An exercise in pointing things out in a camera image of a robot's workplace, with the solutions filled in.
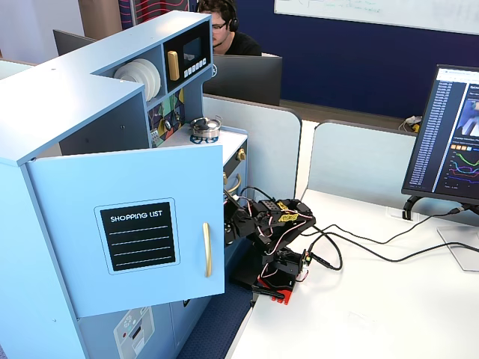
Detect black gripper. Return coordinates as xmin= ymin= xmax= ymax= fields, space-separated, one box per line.
xmin=224 ymin=201 xmax=276 ymax=246

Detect black red robot base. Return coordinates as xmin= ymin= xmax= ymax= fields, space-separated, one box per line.
xmin=229 ymin=249 xmax=312 ymax=306

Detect blue shopping list cabinet door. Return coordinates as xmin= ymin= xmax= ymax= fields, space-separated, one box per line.
xmin=25 ymin=144 xmax=226 ymax=319

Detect light blue desk partition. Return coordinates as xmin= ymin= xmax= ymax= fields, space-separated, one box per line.
xmin=201 ymin=93 xmax=303 ymax=210
xmin=305 ymin=119 xmax=418 ymax=218

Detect silver toy pot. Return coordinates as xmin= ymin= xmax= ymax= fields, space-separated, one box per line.
xmin=189 ymin=115 xmax=225 ymax=141

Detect black monitor back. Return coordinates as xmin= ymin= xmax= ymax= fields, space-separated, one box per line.
xmin=203 ymin=54 xmax=284 ymax=108

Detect white toy plate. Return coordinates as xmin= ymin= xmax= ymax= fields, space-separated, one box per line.
xmin=141 ymin=58 xmax=162 ymax=102
xmin=130 ymin=58 xmax=156 ymax=99
xmin=114 ymin=61 xmax=150 ymax=82

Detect seated person in black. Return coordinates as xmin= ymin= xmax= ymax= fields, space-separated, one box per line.
xmin=197 ymin=0 xmax=263 ymax=57

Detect blue toy kitchen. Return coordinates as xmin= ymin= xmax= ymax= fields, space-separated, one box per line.
xmin=0 ymin=10 xmax=250 ymax=359

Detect black headphones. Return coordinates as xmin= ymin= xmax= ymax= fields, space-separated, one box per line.
xmin=220 ymin=0 xmax=240 ymax=33

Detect yellow and white object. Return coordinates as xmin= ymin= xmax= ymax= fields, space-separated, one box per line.
xmin=403 ymin=115 xmax=424 ymax=134

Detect computer monitor with graphs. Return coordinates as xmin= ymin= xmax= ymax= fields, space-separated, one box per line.
xmin=400 ymin=64 xmax=479 ymax=227

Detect red blue wavy poster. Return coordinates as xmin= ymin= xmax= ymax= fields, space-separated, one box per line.
xmin=118 ymin=0 xmax=190 ymax=29

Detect dark grey monitor back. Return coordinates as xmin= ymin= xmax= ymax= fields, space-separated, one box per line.
xmin=52 ymin=29 xmax=99 ymax=58

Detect brown wooden panel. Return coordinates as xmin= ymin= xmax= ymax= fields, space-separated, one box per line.
xmin=77 ymin=0 xmax=123 ymax=42

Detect whiteboard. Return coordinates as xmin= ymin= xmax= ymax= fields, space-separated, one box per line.
xmin=273 ymin=0 xmax=479 ymax=37

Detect gold cabinet door handle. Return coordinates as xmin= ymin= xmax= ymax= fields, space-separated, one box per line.
xmin=202 ymin=222 xmax=213 ymax=278

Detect gold oven handle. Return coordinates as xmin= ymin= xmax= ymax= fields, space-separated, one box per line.
xmin=223 ymin=173 xmax=242 ymax=200

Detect looped black cable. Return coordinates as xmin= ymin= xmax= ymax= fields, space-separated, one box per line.
xmin=307 ymin=230 xmax=344 ymax=271

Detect black cable to monitor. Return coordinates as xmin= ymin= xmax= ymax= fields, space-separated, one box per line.
xmin=295 ymin=207 xmax=466 ymax=246

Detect long black desk cable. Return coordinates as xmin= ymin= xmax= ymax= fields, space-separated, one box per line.
xmin=308 ymin=231 xmax=479 ymax=263

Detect gold microwave handle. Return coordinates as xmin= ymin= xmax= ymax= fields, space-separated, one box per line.
xmin=166 ymin=50 xmax=180 ymax=82

